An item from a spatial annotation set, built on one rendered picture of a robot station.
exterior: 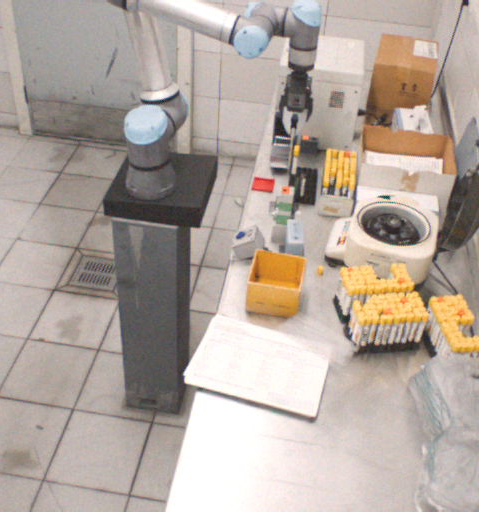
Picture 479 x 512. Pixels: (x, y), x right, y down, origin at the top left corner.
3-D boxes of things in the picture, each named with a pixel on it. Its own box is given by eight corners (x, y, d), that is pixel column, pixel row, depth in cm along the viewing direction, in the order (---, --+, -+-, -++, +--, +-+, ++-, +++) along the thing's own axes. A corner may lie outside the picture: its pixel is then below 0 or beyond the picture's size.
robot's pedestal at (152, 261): (125, 406, 255) (110, 219, 199) (140, 366, 270) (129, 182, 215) (178, 415, 253) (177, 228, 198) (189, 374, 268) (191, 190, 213)
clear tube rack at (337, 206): (321, 178, 223) (324, 159, 218) (351, 182, 222) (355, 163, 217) (317, 214, 207) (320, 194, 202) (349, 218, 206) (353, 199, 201)
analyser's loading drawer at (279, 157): (276, 135, 238) (277, 121, 235) (294, 137, 238) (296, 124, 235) (269, 165, 223) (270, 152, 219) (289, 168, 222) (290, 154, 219)
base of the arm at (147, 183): (122, 199, 196) (118, 170, 190) (130, 171, 208) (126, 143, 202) (174, 200, 196) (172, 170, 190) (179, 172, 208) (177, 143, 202)
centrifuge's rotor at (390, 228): (366, 220, 197) (370, 199, 192) (420, 232, 194) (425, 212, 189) (356, 251, 185) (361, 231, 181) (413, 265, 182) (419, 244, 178)
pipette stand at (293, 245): (278, 247, 193) (282, 219, 187) (303, 249, 193) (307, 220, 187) (279, 270, 186) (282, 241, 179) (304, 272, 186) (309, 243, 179)
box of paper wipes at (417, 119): (391, 122, 255) (398, 91, 247) (423, 125, 255) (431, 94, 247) (397, 153, 238) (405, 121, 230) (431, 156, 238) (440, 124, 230)
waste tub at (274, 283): (253, 277, 183) (256, 248, 176) (302, 286, 181) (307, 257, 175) (243, 311, 172) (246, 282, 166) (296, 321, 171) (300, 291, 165)
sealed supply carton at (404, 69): (373, 74, 287) (382, 31, 275) (429, 83, 283) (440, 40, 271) (364, 106, 264) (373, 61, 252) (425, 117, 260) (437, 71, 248)
